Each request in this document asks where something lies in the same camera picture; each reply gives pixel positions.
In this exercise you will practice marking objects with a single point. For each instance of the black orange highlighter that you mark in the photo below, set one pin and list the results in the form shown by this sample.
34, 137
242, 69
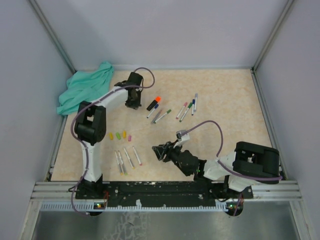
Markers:
153, 103

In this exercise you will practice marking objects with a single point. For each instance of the dark green cap pen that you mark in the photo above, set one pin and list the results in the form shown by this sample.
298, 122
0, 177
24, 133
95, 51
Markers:
162, 116

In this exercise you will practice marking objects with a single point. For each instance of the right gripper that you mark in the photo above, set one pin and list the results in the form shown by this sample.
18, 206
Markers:
160, 151

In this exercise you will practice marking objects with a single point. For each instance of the teal cloth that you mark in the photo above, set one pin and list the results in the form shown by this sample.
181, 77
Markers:
85, 86

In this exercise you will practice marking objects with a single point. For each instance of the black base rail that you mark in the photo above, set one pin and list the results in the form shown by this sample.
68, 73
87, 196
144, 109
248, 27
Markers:
155, 194

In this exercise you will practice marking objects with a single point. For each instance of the purple cap pen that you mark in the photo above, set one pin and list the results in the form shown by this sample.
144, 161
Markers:
156, 116

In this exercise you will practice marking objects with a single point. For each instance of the yellow cap marker pen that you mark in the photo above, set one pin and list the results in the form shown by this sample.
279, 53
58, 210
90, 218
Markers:
128, 158

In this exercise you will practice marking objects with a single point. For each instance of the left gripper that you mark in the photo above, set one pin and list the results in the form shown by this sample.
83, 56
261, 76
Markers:
135, 105

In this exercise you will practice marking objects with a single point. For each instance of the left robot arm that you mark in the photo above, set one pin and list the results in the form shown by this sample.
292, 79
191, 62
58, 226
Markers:
90, 123

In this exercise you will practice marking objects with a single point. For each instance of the lilac cap pen right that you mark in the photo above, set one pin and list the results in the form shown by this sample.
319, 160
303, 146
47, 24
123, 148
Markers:
195, 102

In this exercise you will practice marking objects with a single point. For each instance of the blue cap pen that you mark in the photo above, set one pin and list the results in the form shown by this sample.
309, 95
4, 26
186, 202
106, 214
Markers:
193, 107
153, 109

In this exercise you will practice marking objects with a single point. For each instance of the green cap pen right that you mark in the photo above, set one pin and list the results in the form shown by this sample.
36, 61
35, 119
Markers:
185, 112

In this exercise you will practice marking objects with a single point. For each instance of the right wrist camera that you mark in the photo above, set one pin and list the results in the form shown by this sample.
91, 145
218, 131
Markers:
182, 137

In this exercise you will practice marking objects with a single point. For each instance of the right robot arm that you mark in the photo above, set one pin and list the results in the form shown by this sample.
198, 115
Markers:
247, 165

